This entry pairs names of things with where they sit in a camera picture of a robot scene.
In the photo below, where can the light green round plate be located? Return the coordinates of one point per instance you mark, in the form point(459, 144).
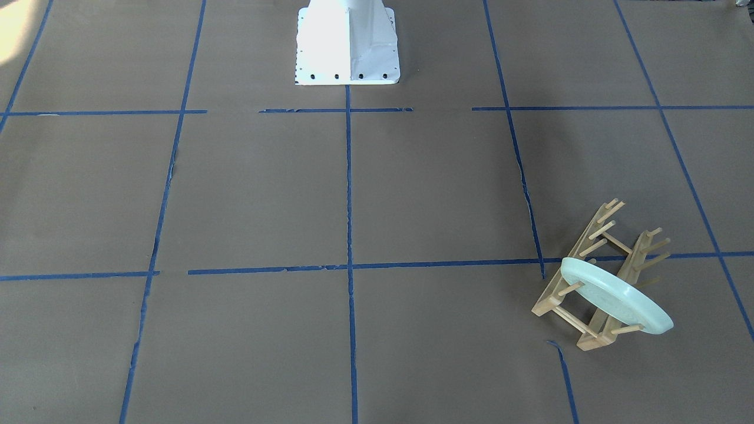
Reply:
point(615, 297)

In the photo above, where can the wooden plate drying rack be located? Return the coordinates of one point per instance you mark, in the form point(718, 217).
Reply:
point(602, 330)

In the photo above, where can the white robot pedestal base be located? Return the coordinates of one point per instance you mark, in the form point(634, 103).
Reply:
point(346, 42)

